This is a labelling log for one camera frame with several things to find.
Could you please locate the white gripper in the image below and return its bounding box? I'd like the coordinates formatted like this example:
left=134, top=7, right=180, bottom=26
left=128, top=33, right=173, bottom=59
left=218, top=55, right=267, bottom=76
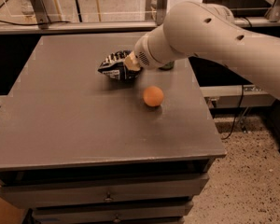
left=123, top=25, right=177, bottom=72

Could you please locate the blue chip bag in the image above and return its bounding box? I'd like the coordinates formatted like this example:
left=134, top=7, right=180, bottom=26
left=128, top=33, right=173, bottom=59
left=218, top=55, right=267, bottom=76
left=98, top=50, right=142, bottom=80

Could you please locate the green soda can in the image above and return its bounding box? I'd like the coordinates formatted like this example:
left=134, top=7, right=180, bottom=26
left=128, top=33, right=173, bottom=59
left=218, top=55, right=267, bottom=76
left=160, top=62, right=175, bottom=71

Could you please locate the orange ball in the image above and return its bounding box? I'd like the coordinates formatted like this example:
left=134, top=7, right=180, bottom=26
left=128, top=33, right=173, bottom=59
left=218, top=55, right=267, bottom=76
left=143, top=86, right=164, bottom=107

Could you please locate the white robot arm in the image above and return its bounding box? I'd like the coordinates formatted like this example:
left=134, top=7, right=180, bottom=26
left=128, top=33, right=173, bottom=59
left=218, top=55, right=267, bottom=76
left=124, top=2, right=280, bottom=100

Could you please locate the grey drawer cabinet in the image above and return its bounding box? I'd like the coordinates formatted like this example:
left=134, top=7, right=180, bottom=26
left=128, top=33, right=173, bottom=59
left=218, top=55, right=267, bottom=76
left=0, top=33, right=225, bottom=224

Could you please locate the lower grey drawer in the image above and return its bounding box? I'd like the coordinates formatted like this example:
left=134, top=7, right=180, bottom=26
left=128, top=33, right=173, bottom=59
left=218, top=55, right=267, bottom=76
left=34, top=201, right=193, bottom=224

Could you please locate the grey drawer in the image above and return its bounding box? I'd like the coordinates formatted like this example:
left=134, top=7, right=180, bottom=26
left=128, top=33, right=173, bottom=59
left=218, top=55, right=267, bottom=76
left=34, top=201, right=193, bottom=224
left=0, top=173, right=209, bottom=208

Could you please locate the upper grey drawer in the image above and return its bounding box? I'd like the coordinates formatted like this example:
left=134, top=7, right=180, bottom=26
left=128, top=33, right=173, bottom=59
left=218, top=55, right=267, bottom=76
left=0, top=173, right=209, bottom=208

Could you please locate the cardboard box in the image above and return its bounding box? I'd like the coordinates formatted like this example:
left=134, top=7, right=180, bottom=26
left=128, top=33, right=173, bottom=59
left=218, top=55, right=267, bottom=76
left=0, top=184, right=26, bottom=224

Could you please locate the black floor cable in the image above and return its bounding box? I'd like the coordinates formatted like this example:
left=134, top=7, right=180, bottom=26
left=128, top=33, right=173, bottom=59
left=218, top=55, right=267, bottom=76
left=221, top=85, right=245, bottom=141

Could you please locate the metal frame rail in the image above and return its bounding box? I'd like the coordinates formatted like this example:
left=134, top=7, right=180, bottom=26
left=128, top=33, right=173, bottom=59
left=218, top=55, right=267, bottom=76
left=0, top=17, right=280, bottom=35

